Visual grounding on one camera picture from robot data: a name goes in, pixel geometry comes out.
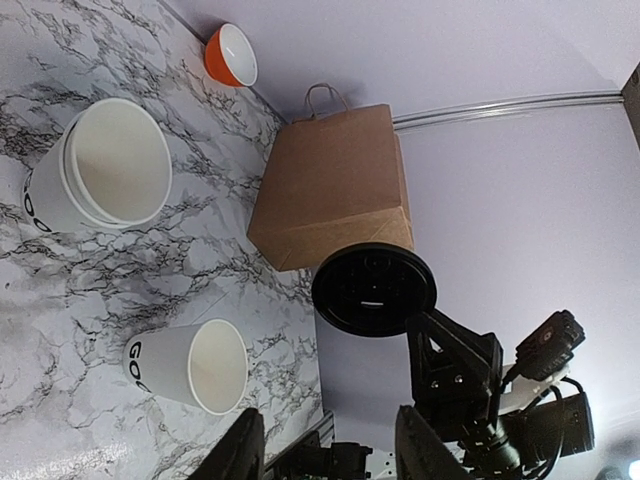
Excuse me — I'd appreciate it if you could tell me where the white paper cup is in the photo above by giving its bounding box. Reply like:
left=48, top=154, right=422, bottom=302
left=122, top=319, right=249, bottom=416

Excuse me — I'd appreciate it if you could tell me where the black plastic cup lid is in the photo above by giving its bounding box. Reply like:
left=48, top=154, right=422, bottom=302
left=311, top=242, right=437, bottom=338

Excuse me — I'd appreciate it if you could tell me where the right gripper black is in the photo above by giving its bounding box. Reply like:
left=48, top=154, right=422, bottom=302
left=406, top=310, right=595, bottom=479

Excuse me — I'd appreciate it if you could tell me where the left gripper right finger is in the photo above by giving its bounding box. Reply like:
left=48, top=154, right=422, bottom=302
left=395, top=405, right=472, bottom=480

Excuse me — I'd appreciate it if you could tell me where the right aluminium frame post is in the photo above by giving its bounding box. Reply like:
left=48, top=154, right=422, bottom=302
left=393, top=91, right=624, bottom=132

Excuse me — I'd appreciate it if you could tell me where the front aluminium rail base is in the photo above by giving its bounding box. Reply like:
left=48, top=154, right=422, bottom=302
left=263, top=410, right=398, bottom=479

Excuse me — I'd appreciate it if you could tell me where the orange white bowl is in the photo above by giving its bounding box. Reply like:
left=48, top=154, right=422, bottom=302
left=204, top=23, right=258, bottom=88

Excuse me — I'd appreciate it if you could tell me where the stack of white paper cups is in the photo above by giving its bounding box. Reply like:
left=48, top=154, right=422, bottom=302
left=21, top=98, right=172, bottom=234

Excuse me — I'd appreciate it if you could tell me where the brown paper bag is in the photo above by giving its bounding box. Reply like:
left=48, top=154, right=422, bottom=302
left=247, top=104, right=414, bottom=271

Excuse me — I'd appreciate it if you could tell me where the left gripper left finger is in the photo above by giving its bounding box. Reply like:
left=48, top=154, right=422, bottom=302
left=197, top=408, right=265, bottom=480

